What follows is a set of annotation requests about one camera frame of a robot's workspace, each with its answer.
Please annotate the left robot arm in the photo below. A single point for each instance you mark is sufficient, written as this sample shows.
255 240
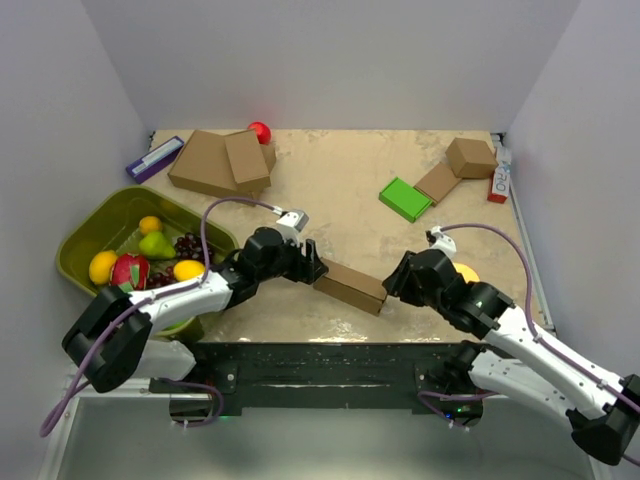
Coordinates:
112 341

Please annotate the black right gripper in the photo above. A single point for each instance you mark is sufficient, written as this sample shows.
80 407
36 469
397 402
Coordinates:
398 283

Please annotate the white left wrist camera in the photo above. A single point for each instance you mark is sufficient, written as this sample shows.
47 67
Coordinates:
291 224

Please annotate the red white toothpaste box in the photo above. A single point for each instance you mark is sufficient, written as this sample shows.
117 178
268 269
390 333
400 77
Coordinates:
499 187

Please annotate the brown cardboard box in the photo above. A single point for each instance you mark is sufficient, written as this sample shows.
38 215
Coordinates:
352 287

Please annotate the small brown cube box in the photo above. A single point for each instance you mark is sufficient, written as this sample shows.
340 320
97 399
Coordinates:
471 159

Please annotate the olive green plastic bin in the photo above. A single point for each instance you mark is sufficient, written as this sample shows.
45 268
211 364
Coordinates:
114 226

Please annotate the medium brown box on top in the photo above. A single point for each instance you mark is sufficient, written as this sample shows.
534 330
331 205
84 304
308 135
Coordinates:
247 162

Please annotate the yellow lemon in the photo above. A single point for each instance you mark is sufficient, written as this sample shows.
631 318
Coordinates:
101 266

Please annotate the green pear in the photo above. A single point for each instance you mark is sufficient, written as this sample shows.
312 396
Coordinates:
156 246

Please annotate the purple grapes bunch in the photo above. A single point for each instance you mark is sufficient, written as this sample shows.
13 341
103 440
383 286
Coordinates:
187 247

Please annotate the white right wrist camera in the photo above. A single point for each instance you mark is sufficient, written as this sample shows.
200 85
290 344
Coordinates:
439 240

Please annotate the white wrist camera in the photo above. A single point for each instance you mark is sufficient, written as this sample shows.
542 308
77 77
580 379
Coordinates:
291 224
439 240

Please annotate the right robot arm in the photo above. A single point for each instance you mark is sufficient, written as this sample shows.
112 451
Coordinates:
511 356

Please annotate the red dragon fruit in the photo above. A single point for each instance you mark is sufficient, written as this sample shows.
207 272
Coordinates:
130 272

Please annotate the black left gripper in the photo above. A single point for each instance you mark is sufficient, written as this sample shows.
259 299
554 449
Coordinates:
308 268

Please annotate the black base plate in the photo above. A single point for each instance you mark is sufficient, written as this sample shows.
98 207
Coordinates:
419 377

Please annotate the green paper box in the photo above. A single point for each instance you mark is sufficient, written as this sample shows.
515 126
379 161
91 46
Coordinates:
405 200

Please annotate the red apple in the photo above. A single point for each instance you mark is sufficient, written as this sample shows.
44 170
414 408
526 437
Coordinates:
262 131

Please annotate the large flat brown box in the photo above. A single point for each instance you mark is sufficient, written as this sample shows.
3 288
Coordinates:
203 167

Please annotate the flat small brown box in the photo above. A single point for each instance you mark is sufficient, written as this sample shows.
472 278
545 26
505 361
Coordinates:
437 183

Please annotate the orange round disc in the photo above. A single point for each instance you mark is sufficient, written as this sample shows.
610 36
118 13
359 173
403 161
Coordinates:
468 274

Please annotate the purple toothpaste box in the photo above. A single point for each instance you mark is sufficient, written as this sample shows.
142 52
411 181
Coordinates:
155 160

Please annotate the small orange fruit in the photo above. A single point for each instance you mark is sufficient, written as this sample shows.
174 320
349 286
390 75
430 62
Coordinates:
150 224

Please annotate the yellow mango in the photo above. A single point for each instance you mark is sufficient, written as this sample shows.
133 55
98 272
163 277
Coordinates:
188 269

